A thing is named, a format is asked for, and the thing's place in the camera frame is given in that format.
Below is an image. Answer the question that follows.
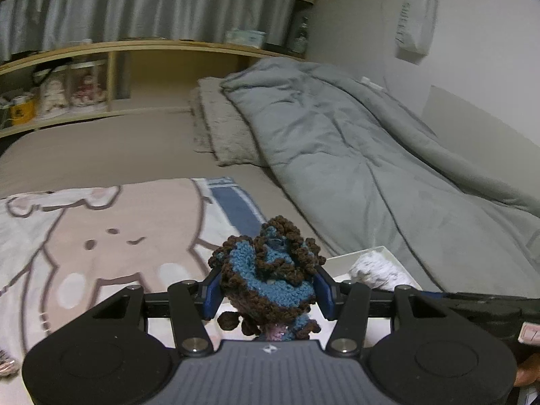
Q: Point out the braided cord bundle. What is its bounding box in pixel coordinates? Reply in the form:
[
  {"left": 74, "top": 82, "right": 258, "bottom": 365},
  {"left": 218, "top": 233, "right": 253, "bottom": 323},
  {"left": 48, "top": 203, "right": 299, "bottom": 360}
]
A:
[{"left": 0, "top": 348, "right": 20, "bottom": 379}]

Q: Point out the red doll in clear case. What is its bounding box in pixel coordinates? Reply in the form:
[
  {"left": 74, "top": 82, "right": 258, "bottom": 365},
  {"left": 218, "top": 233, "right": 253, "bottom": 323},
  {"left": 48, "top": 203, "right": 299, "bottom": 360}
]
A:
[{"left": 70, "top": 59, "right": 108, "bottom": 113}]

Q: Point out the light blue crochet ball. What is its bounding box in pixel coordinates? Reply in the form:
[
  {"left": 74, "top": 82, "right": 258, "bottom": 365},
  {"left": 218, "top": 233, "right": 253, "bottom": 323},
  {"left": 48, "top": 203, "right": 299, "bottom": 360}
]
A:
[{"left": 349, "top": 250, "right": 418, "bottom": 292}]

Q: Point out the grey curtain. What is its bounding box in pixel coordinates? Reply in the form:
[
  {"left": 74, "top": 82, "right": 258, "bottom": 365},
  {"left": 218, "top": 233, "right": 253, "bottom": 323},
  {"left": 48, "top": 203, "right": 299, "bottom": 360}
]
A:
[{"left": 1, "top": 0, "right": 296, "bottom": 61}]

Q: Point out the white wall bag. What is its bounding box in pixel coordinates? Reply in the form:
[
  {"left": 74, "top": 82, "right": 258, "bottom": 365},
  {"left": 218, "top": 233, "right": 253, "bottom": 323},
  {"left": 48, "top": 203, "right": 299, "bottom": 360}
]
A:
[{"left": 396, "top": 0, "right": 438, "bottom": 56}]

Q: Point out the cartoon bear blanket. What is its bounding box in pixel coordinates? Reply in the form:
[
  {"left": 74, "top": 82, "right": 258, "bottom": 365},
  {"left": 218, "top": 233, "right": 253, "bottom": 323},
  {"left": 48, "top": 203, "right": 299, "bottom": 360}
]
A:
[{"left": 0, "top": 176, "right": 271, "bottom": 405}]

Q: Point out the white cardboard box tray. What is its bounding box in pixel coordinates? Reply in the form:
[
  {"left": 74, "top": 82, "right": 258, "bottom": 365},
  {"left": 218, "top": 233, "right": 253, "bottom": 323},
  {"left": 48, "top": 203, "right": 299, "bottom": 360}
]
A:
[{"left": 318, "top": 246, "right": 422, "bottom": 347}]

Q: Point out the tissue pack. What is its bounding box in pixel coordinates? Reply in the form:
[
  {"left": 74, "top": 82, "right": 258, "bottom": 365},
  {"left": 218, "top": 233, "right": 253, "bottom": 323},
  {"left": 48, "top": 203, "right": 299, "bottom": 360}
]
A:
[{"left": 224, "top": 28, "right": 266, "bottom": 49}]

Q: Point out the green glass bottle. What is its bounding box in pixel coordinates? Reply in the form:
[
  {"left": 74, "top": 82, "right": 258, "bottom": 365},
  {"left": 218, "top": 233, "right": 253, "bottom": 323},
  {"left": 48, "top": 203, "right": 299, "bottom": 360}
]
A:
[{"left": 291, "top": 17, "right": 308, "bottom": 55}]

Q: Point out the grey duvet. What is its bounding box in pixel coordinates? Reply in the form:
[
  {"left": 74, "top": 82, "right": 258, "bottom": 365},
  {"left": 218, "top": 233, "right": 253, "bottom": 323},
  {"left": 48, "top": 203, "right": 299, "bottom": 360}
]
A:
[{"left": 221, "top": 58, "right": 539, "bottom": 298}]

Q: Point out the wooden headboard shelf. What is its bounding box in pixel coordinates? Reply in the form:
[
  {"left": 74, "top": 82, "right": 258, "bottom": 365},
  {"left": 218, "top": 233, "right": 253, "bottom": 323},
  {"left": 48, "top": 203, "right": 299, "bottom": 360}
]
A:
[{"left": 0, "top": 38, "right": 307, "bottom": 140}]

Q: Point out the dark blue brown crochet flower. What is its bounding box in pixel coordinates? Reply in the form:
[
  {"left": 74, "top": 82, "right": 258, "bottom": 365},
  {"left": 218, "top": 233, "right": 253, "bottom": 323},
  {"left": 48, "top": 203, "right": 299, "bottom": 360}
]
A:
[{"left": 208, "top": 216, "right": 326, "bottom": 341}]

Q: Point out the beige fuzzy pillow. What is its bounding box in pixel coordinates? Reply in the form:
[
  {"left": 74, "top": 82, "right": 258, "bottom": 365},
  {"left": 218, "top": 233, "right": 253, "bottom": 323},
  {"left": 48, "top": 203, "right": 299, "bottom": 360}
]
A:
[{"left": 189, "top": 77, "right": 267, "bottom": 167}]

